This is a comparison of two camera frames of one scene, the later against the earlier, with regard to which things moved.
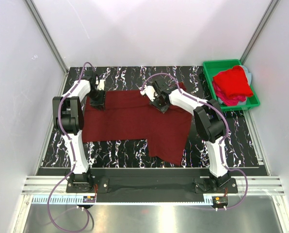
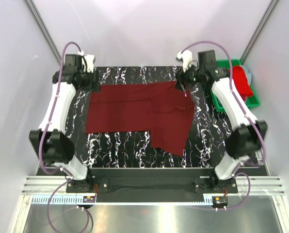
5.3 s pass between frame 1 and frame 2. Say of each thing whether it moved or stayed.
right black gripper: moved
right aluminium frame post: stayed
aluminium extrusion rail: stayed
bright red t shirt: stayed
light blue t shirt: stayed
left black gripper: moved
